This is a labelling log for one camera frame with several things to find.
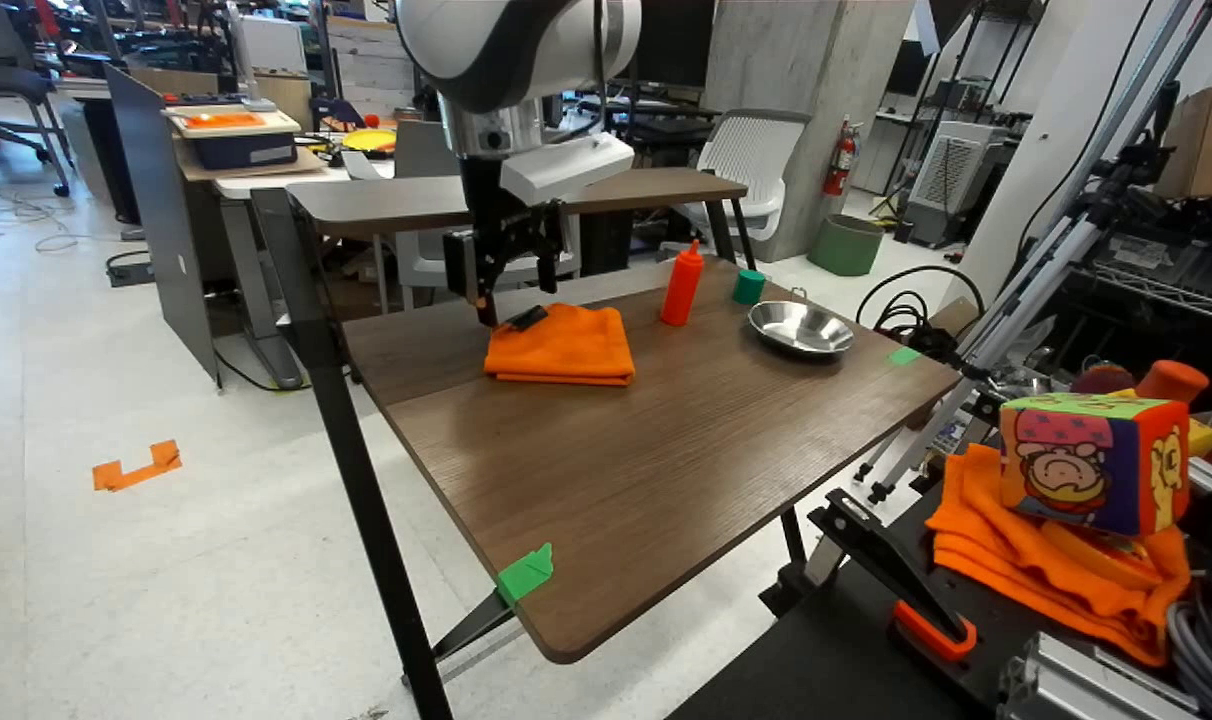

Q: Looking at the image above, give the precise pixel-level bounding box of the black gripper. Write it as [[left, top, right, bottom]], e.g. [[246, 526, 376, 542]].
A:
[[444, 153, 563, 334]]

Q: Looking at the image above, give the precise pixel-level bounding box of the orange towel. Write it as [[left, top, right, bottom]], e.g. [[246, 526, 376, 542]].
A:
[[478, 300, 638, 394]]

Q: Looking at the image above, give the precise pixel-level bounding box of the brown background table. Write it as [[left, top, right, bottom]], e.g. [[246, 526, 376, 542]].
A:
[[283, 165, 754, 312]]

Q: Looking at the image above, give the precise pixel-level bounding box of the orange squeeze bottle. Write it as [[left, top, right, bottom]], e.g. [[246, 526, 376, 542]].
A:
[[655, 239, 709, 334]]

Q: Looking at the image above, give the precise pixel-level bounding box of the teal plastic cup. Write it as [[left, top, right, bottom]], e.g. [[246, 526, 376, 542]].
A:
[[727, 266, 770, 312]]

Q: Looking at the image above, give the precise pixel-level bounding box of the black table leg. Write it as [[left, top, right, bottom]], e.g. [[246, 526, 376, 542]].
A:
[[246, 186, 454, 720]]

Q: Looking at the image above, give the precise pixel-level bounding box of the white chair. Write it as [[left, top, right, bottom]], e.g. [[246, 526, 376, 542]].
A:
[[690, 112, 811, 246]]

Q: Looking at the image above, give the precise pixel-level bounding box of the silver metal pan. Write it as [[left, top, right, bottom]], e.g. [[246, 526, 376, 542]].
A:
[[740, 293, 858, 363]]

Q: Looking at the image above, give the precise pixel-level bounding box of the box with orange lid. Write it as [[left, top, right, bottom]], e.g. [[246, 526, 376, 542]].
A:
[[159, 101, 309, 175]]

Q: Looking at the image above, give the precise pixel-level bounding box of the green bin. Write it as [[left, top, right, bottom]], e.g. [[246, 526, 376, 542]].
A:
[[804, 207, 888, 280]]

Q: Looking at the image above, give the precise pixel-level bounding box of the red fire extinguisher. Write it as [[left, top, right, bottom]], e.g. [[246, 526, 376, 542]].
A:
[[819, 117, 865, 205]]

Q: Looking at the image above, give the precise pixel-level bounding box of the black partition panel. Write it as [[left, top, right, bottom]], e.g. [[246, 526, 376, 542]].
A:
[[100, 64, 226, 394]]

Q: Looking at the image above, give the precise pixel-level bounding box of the orange floor marker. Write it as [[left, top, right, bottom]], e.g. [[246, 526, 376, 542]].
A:
[[88, 438, 188, 498]]

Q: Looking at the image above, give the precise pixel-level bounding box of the black office chair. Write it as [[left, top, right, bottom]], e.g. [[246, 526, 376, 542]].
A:
[[0, 0, 84, 201]]

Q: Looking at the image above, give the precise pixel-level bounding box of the silver tripod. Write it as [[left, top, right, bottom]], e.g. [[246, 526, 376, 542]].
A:
[[865, 0, 1212, 501]]

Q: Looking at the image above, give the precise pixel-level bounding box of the orange cloth stack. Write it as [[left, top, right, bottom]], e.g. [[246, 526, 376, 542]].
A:
[[924, 441, 1195, 674]]

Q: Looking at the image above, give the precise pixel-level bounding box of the colourful plush cube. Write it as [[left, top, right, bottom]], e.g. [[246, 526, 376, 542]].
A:
[[995, 386, 1195, 542]]

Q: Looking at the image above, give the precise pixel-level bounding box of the cardboard box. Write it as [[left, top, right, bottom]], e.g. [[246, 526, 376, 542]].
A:
[[1150, 80, 1212, 205]]

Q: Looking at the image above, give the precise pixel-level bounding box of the black cable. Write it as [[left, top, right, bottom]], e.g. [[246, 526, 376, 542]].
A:
[[851, 260, 990, 369]]

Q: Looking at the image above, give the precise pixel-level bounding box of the black clamp orange handle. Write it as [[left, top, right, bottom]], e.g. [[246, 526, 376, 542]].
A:
[[806, 485, 985, 667]]

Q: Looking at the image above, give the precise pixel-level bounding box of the aluminium extrusion rail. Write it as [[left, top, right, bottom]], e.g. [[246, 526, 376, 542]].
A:
[[990, 628, 1203, 720]]

